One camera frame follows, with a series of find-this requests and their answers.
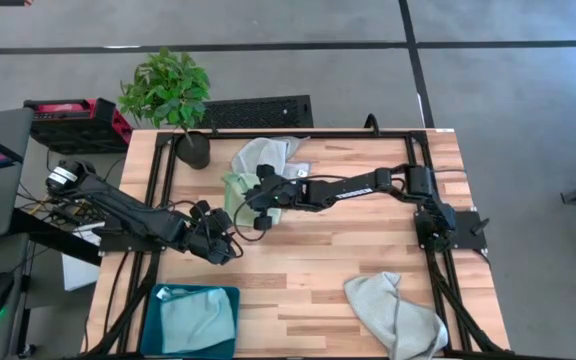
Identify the white box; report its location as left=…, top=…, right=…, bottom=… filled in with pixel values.
left=60, top=223, right=101, bottom=293

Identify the black arched cable loop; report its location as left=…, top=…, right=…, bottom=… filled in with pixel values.
left=364, top=112, right=383, bottom=137

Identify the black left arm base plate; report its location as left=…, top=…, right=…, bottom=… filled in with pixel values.
left=98, top=213, right=172, bottom=254

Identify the light blue microfiber towel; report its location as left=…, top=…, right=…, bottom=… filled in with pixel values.
left=156, top=285, right=237, bottom=355

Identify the grey waffle towel with label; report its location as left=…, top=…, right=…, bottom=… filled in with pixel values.
left=230, top=135, right=313, bottom=181

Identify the black perforated computer case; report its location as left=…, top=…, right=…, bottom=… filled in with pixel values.
left=195, top=94, right=315, bottom=130

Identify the black right camera cable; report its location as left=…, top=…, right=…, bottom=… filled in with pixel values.
left=232, top=192, right=272, bottom=243

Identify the pale grey microfiber towel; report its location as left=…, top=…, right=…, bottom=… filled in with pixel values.
left=343, top=271, right=450, bottom=360

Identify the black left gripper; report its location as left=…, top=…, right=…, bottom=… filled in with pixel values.
left=182, top=199, right=242, bottom=267

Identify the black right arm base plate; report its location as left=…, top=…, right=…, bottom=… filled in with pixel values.
left=414, top=209, right=489, bottom=252

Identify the green microfiber towel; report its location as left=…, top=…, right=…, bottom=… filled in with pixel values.
left=221, top=171, right=284, bottom=227

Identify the green leafy plant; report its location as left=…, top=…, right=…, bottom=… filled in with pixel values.
left=117, top=47, right=213, bottom=132

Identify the black camera cable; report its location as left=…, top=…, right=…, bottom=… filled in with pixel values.
left=232, top=192, right=272, bottom=243
left=226, top=233, right=246, bottom=260

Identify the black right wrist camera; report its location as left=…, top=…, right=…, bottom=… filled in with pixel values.
left=252, top=210, right=275, bottom=232

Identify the teal plastic bin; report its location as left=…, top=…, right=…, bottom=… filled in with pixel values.
left=138, top=283, right=242, bottom=360

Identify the black aluminium table frame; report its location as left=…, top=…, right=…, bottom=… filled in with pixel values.
left=85, top=127, right=514, bottom=360

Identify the black plant pot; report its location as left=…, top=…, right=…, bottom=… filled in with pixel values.
left=175, top=130, right=212, bottom=170

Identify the black left camera cable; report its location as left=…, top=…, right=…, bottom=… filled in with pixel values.
left=226, top=233, right=246, bottom=260

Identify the red and black toolbox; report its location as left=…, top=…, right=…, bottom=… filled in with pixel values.
left=22, top=97, right=134, bottom=155

